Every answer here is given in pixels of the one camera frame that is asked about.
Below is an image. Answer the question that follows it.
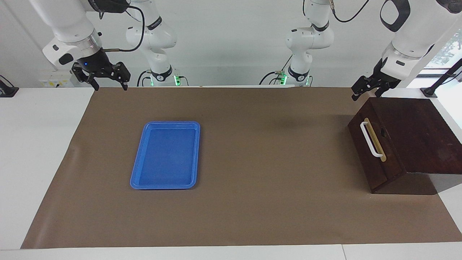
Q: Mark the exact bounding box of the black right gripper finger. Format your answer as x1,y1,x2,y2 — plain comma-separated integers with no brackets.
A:
71,64,100,92
109,62,131,91

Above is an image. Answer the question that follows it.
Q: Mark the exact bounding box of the white drawer handle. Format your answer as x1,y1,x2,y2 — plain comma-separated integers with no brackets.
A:
360,117,387,162

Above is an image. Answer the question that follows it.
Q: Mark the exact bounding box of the wooden drawer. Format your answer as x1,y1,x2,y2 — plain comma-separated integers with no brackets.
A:
348,97,407,183

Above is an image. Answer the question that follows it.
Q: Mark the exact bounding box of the dark wooden cabinet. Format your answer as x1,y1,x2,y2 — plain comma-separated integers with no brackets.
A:
348,97,462,195

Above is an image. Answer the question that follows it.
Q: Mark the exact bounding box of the blue plastic tray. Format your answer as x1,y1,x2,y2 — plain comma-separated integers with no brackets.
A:
130,121,201,190

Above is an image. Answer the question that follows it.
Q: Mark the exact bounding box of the brown table mat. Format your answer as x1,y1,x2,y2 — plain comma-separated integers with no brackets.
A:
21,86,462,250

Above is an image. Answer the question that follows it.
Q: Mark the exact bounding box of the black base cable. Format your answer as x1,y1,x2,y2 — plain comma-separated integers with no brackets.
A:
136,70,154,87
259,70,289,86

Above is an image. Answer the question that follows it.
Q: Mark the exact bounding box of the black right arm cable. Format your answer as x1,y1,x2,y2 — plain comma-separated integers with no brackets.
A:
99,5,145,53

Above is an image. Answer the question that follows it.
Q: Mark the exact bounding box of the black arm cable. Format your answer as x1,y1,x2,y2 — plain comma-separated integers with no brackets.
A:
99,5,145,53
330,0,372,23

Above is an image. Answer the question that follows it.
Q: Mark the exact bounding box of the white wall socket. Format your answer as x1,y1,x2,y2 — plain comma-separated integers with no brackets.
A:
39,70,75,88

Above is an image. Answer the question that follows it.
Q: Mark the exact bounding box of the black camera stand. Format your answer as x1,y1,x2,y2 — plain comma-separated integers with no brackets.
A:
0,75,19,98
420,58,462,98

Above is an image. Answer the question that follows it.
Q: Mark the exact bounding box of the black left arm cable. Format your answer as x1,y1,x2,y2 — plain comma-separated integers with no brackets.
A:
330,0,372,23

